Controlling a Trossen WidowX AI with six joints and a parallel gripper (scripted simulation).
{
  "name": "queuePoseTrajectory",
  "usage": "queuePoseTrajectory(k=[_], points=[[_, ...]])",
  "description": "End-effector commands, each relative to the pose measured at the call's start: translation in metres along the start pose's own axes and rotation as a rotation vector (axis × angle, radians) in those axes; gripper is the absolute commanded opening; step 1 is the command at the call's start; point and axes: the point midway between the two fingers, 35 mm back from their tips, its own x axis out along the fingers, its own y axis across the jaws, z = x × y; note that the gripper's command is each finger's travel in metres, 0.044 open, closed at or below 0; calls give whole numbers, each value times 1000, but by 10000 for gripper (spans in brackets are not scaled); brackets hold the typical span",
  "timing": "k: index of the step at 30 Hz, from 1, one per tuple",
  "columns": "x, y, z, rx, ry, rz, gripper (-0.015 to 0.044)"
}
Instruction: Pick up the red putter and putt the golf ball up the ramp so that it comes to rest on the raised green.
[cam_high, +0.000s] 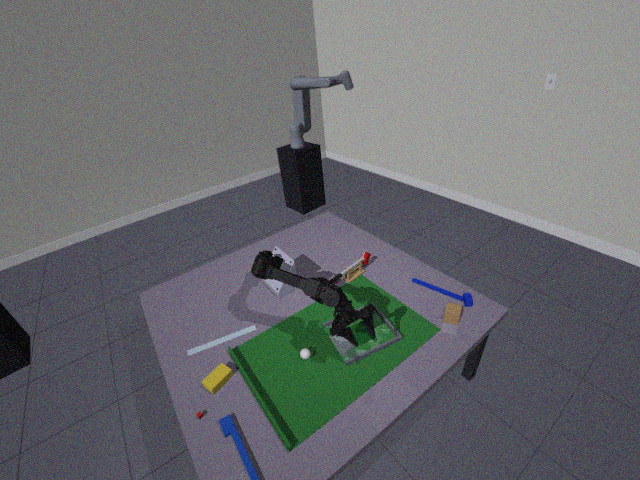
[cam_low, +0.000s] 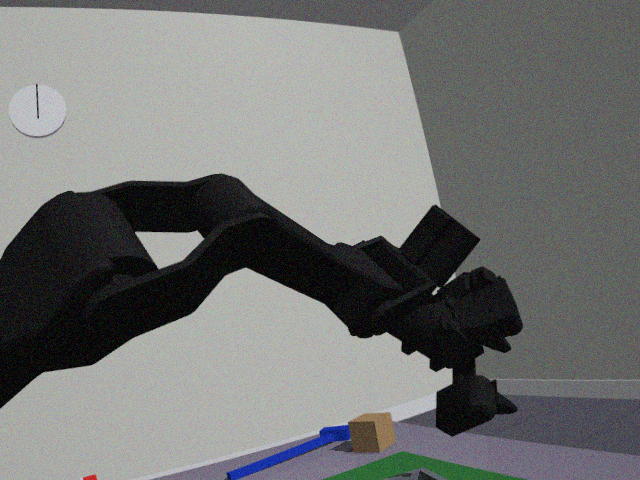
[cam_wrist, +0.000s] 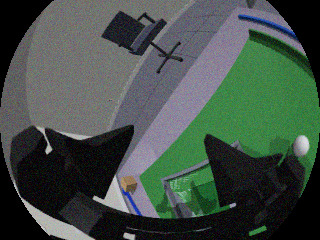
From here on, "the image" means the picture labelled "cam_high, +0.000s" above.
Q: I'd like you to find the green mat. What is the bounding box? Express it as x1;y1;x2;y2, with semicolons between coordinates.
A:
233;275;440;449

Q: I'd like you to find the yellow rectangular block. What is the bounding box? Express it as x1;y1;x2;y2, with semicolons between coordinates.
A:
202;363;234;395

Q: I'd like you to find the tan cube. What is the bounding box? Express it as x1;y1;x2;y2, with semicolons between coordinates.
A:
443;303;462;326

